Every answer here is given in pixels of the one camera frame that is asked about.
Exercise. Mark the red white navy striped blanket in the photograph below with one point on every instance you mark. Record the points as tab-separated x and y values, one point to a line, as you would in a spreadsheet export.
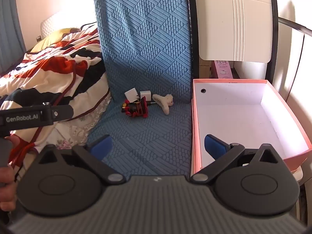
53	61

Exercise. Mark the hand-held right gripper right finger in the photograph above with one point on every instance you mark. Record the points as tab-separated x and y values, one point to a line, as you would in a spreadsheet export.
214	144

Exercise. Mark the beige plush toy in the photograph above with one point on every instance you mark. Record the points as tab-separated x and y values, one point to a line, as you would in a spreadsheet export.
165	102

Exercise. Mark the pink cardboard shoebox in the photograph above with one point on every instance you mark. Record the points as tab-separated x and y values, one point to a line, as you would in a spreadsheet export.
234	117

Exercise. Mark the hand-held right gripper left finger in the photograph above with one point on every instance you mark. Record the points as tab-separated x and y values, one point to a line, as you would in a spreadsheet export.
102	144

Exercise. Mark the yellow pillow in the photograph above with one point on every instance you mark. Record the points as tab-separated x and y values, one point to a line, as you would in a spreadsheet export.
48	40

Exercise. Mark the white padded headboard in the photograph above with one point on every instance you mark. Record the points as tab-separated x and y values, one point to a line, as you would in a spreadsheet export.
48	23

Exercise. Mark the black frame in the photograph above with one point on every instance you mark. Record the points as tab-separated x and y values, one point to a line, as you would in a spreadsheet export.
273	29

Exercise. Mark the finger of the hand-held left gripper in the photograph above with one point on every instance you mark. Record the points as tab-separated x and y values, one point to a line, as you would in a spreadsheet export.
63	112

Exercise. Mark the grey blue curtain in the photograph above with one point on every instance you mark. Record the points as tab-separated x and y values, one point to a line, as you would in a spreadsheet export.
9	29

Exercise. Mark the pink milk carton box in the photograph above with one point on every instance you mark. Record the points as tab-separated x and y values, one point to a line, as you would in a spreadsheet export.
224	69

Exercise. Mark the red and black toy figurine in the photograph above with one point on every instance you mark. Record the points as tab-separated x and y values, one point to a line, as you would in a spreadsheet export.
136	108

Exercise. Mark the floral lace bed sheet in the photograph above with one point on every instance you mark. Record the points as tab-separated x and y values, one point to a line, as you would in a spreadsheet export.
75	131

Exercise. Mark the blue textured seat cushion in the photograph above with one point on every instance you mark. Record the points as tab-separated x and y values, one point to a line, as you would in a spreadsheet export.
146	53

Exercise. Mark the white charger adapter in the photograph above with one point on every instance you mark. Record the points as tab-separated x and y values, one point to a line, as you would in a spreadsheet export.
145	96
131	95

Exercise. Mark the person's left hand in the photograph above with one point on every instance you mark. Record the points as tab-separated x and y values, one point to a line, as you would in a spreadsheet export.
6	195

